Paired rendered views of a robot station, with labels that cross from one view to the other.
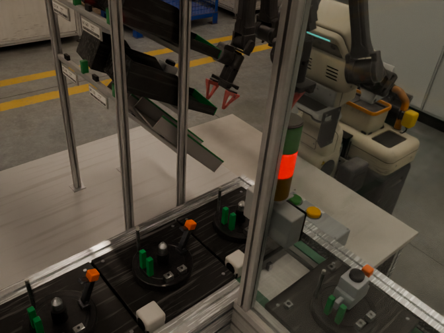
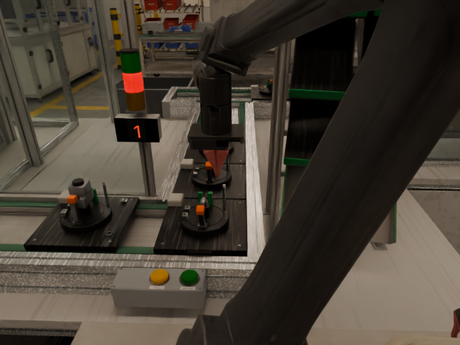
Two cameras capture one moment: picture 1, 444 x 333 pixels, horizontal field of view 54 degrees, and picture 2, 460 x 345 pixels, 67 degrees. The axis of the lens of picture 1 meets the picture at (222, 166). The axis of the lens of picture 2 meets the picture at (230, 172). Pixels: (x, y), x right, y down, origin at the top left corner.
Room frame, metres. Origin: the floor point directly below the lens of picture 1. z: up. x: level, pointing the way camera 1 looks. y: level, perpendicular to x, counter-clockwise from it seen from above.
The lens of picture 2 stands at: (1.49, -0.57, 1.56)
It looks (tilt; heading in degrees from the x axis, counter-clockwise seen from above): 28 degrees down; 136
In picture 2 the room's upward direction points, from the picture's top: straight up
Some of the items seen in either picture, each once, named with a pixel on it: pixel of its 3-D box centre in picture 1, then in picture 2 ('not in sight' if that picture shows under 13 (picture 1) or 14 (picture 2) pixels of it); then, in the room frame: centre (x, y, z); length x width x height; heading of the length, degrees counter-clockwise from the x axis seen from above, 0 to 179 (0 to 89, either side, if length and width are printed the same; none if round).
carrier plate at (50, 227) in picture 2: not in sight; (87, 220); (0.61, -0.29, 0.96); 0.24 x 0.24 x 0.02; 44
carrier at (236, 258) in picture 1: (240, 212); (204, 209); (0.85, -0.06, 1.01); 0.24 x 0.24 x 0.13; 44
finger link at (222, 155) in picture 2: not in sight; (211, 155); (1.02, -0.17, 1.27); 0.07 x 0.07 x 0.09; 44
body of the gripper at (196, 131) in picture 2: not in sight; (216, 120); (1.02, -0.16, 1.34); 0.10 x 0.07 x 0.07; 44
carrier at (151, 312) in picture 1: (162, 255); (211, 168); (0.68, 0.12, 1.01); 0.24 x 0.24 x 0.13; 44
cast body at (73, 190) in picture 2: not in sight; (81, 189); (0.60, -0.29, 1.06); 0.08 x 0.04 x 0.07; 134
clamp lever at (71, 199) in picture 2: not in sight; (75, 207); (0.64, -0.32, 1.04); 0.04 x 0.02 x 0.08; 134
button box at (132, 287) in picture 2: not in sight; (160, 287); (0.94, -0.27, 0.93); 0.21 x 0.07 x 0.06; 44
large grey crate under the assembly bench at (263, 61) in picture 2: not in sight; (260, 59); (-2.72, 4.25, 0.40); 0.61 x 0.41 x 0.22; 42
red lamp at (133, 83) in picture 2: not in sight; (133, 81); (0.63, -0.10, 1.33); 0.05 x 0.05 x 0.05
